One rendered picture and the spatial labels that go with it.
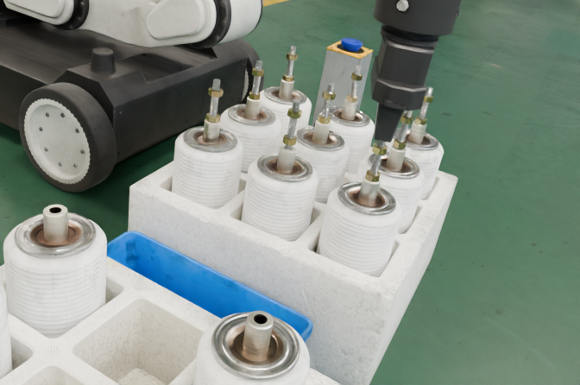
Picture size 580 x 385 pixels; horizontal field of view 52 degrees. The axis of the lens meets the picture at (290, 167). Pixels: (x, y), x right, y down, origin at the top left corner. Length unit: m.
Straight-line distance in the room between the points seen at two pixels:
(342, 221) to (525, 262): 0.59
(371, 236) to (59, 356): 0.37
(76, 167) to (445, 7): 0.74
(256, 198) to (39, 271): 0.30
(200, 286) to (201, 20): 0.50
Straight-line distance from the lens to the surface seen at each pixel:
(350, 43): 1.13
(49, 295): 0.62
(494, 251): 1.24
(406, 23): 0.63
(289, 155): 0.77
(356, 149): 0.97
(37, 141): 1.20
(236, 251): 0.79
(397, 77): 0.65
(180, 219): 0.82
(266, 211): 0.77
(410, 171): 0.85
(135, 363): 0.73
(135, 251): 0.88
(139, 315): 0.68
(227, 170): 0.81
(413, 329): 0.98
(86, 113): 1.07
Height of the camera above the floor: 0.62
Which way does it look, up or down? 28 degrees down
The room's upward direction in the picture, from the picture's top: 10 degrees clockwise
